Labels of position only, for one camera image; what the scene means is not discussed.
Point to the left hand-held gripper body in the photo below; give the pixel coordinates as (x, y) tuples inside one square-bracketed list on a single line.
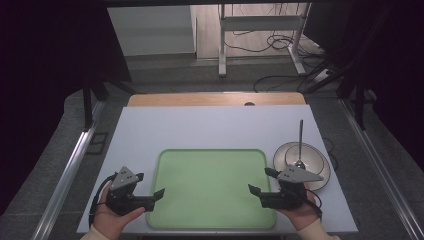
[(121, 196)]

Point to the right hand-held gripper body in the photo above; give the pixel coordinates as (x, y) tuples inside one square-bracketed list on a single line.
[(290, 195)]

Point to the person's right hand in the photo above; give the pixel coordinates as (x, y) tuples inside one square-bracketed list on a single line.
[(301, 215)]

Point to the person's left hand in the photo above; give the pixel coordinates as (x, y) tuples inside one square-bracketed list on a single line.
[(111, 218)]

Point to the green tray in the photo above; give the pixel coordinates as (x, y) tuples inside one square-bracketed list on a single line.
[(211, 188)]

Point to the white bowl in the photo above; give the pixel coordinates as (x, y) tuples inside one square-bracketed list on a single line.
[(311, 156)]

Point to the metal spoon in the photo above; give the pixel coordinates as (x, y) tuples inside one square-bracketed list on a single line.
[(300, 140)]

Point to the white board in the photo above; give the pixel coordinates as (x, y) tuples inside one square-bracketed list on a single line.
[(206, 126)]

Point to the black stand leg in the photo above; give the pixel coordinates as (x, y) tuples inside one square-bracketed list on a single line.
[(359, 106), (87, 106)]

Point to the wooden table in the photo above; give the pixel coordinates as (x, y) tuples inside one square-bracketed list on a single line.
[(206, 99)]

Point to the white power strip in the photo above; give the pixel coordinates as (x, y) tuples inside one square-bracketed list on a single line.
[(320, 76)]

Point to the black curtain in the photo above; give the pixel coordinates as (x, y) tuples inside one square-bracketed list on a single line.
[(43, 83), (393, 66)]

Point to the black floor bracket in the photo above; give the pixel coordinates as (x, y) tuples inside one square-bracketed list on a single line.
[(97, 143)]

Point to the metal floor rail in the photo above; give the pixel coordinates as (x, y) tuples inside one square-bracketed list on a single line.
[(66, 176), (380, 163)]

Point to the white wall panel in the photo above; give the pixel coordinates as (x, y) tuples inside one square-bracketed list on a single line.
[(151, 30)]

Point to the white desk frame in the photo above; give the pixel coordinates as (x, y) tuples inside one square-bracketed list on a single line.
[(260, 23)]

